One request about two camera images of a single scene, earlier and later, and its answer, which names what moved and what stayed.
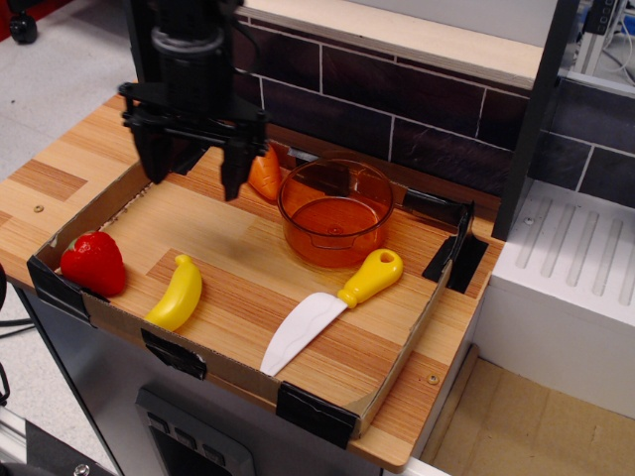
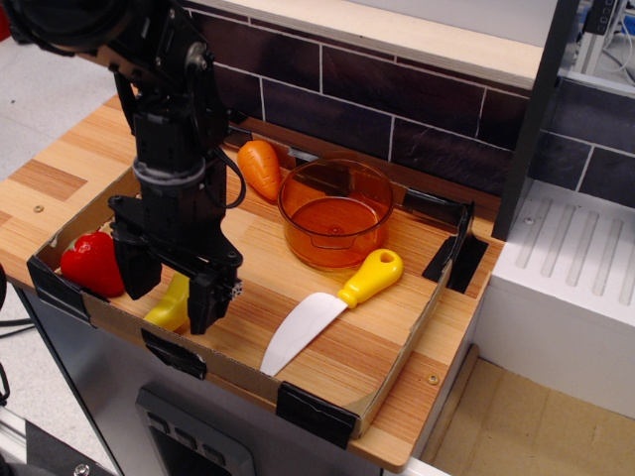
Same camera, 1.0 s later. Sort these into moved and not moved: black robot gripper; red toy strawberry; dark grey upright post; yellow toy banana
Moved: black robot gripper
Not moved: dark grey upright post; yellow toy banana; red toy strawberry
